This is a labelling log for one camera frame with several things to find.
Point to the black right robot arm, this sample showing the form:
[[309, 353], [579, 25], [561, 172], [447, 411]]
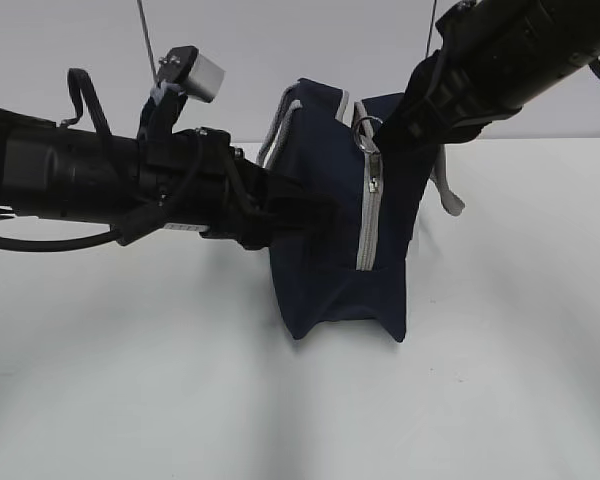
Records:
[[495, 57]]

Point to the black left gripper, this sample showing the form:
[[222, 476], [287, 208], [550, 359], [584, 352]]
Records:
[[217, 191]]

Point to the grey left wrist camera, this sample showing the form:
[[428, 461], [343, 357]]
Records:
[[197, 75]]

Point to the navy grey insulated lunch bag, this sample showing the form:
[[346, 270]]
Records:
[[356, 268]]

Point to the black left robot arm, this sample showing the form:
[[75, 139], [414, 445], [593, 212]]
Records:
[[58, 173]]

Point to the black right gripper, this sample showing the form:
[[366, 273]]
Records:
[[446, 109]]

